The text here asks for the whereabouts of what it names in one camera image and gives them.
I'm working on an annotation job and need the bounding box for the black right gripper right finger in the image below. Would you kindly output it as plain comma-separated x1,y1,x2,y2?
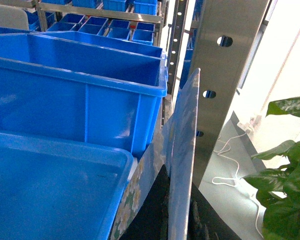
187,184,240,240

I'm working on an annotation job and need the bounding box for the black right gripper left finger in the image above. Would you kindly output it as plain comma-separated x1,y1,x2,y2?
120,165,171,240

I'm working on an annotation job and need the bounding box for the flower gift bag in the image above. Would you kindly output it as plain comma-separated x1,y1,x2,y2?
109,68,201,240

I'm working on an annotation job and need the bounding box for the green leafy plant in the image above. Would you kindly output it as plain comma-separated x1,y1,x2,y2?
242,95,300,240

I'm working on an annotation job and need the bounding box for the shallow blue plastic tray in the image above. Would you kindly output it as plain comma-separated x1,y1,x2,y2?
0,132,134,240

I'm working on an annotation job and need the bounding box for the large blue plastic crate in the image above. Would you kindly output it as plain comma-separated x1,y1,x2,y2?
0,33,168,157

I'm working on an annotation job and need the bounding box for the blue crate behind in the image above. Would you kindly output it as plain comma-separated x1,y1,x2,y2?
0,27,167,59

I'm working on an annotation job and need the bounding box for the white cable on floor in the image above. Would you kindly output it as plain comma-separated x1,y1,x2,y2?
211,117,265,239

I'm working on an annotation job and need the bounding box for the perforated steel rack post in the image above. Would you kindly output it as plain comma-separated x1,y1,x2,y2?
190,0,271,187

